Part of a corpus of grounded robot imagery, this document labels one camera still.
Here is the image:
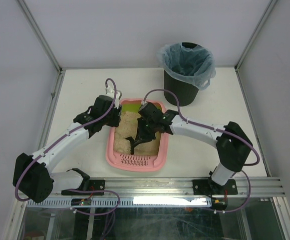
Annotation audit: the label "black litter scoop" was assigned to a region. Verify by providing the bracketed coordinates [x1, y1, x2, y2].
[125, 136, 147, 155]

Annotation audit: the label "pink litter box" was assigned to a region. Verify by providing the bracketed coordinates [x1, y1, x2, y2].
[105, 98, 169, 172]

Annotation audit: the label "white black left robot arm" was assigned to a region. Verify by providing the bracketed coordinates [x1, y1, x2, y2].
[12, 93, 121, 203]

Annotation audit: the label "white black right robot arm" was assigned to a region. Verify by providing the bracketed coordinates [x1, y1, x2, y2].
[131, 101, 253, 196]

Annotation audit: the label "beige litter pellets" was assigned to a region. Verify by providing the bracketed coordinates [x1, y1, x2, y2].
[113, 111, 161, 156]

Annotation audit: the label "black ribbed trash bin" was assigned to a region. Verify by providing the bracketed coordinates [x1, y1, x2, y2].
[163, 42, 200, 107]

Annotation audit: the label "blue plastic bin liner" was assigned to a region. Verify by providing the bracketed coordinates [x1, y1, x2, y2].
[156, 43, 216, 90]

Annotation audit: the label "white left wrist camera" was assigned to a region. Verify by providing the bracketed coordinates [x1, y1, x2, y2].
[105, 84, 122, 109]

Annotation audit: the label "aluminium mounting rail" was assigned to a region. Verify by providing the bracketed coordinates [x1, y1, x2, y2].
[16, 176, 284, 200]

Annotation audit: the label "white slotted cable duct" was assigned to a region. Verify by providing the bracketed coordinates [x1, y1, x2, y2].
[27, 196, 212, 209]

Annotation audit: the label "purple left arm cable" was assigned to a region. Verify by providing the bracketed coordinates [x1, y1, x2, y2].
[14, 77, 122, 238]

